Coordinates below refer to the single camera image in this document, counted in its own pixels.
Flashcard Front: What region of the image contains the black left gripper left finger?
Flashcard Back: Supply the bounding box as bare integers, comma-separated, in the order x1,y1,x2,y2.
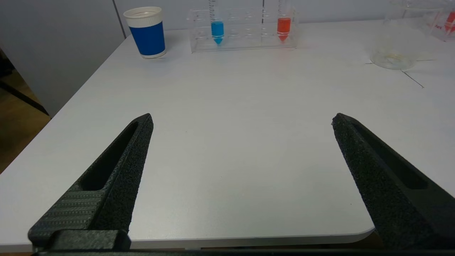
28,113,154,254

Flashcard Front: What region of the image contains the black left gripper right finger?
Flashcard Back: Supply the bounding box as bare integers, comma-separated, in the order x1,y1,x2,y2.
332,113,455,250

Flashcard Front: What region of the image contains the clear glass beaker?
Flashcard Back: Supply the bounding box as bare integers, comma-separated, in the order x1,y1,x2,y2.
370,0,445,70

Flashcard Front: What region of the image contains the clear acrylic test tube rack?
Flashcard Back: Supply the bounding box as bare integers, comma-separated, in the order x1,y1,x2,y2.
187,6,299,53
430,0,455,42

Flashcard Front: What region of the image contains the test tube with blue pigment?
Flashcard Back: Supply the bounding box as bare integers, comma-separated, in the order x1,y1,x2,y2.
209,0,225,46

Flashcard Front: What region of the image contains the blue white paper cup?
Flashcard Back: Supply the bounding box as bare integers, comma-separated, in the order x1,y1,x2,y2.
123,6,167,59

